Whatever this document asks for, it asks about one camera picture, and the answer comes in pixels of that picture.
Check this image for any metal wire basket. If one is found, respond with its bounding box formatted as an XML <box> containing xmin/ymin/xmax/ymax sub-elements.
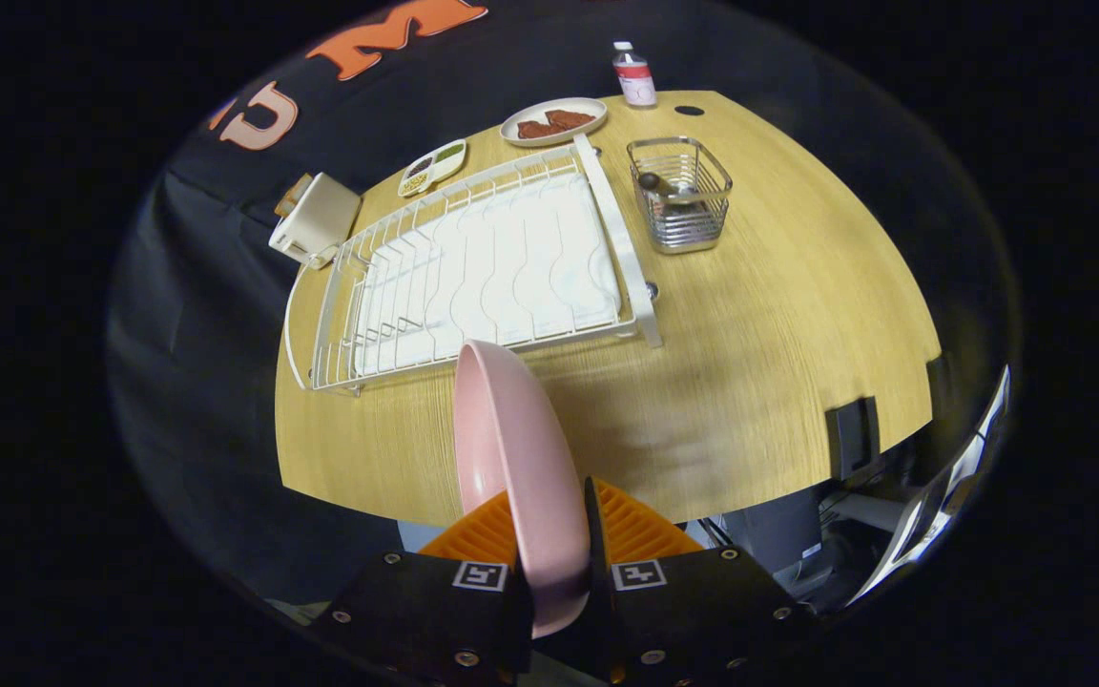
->
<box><xmin>626</xmin><ymin>136</ymin><xmax>734</xmax><ymax>255</ymax></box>

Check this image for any cream plate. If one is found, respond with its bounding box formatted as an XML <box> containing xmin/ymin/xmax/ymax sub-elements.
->
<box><xmin>499</xmin><ymin>97</ymin><xmax>609</xmax><ymax>147</ymax></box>

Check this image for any clear bottle with red label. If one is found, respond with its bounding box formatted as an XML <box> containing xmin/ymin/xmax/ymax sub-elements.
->
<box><xmin>612</xmin><ymin>41</ymin><xmax>658</xmax><ymax>109</ymax></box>

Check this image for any spoon with dark handle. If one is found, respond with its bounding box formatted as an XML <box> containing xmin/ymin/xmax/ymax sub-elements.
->
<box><xmin>638</xmin><ymin>170</ymin><xmax>708</xmax><ymax>203</ymax></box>

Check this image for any brown toast slice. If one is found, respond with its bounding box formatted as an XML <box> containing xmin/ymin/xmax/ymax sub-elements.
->
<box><xmin>274</xmin><ymin>174</ymin><xmax>314</xmax><ymax>219</ymax></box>

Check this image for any white divided snack tray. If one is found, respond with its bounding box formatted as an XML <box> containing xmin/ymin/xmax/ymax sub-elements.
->
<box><xmin>398</xmin><ymin>139</ymin><xmax>467</xmax><ymax>198</ymax></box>

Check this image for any black table bracket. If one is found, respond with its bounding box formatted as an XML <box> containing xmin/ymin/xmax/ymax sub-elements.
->
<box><xmin>826</xmin><ymin>396</ymin><xmax>882</xmax><ymax>481</ymax></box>

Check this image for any white drip mat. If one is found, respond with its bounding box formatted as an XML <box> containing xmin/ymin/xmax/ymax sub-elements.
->
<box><xmin>354</xmin><ymin>172</ymin><xmax>622</xmax><ymax>378</ymax></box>

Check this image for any pink plate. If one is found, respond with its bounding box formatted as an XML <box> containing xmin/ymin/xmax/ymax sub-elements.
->
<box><xmin>452</xmin><ymin>340</ymin><xmax>598</xmax><ymax>640</ymax></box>

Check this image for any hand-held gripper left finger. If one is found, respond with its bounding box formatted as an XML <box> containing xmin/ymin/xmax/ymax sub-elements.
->
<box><xmin>311</xmin><ymin>489</ymin><xmax>536</xmax><ymax>687</ymax></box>

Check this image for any dark box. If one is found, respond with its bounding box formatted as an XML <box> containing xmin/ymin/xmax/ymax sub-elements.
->
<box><xmin>721</xmin><ymin>487</ymin><xmax>839</xmax><ymax>594</ymax></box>

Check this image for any white toaster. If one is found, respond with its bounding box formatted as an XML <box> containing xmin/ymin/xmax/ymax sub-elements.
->
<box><xmin>268</xmin><ymin>172</ymin><xmax>363</xmax><ymax>270</ymax></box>

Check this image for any white wire dish rack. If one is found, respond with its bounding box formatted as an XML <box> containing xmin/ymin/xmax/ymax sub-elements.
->
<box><xmin>282</xmin><ymin>134</ymin><xmax>663</xmax><ymax>394</ymax></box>

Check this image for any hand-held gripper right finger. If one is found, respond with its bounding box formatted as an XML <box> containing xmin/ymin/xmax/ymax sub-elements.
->
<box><xmin>584</xmin><ymin>476</ymin><xmax>822</xmax><ymax>687</ymax></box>

